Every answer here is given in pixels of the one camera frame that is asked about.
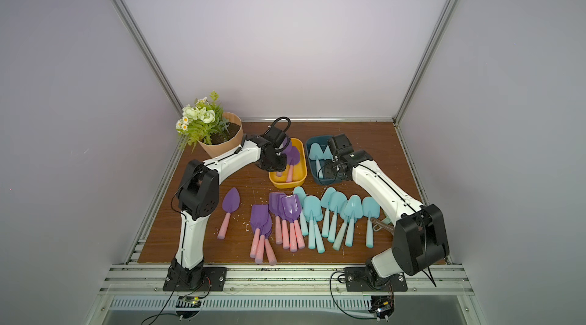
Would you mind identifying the purple shovel pink handle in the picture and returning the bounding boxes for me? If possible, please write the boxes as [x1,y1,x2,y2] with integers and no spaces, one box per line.
[276,137,292,177]
[255,215,277,266]
[286,145,301,182]
[250,204,269,262]
[218,187,241,240]
[281,194,305,253]
[269,192,285,245]

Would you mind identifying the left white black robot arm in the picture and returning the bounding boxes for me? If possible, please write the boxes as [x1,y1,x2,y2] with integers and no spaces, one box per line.
[166,116,291,289]

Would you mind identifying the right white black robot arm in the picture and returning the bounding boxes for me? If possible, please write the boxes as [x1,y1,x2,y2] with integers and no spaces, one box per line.
[324,134,450,283]

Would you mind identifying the dark teal storage box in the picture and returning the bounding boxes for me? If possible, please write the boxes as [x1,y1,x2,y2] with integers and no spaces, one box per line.
[305,135,345,186]

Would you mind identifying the yellow storage box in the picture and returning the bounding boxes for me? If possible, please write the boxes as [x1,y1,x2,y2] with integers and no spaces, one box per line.
[269,138,308,189]

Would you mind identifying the terracotta flower pot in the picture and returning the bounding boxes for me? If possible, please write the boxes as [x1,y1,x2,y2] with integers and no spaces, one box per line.
[198,111,244,158]

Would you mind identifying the white flowers green plant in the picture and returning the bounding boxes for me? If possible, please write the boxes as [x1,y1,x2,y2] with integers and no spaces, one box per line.
[175,91,230,148]

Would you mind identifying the brown slotted scoop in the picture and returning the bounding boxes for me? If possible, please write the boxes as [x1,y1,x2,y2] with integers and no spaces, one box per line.
[369,218,395,235]

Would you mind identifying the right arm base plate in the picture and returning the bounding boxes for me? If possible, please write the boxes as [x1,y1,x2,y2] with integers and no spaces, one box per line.
[343,265,407,292]

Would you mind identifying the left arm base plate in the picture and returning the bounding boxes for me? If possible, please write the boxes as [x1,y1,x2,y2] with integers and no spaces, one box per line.
[163,265,227,292]

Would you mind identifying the aluminium front rail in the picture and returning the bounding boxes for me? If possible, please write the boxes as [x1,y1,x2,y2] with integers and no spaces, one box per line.
[98,264,474,296]

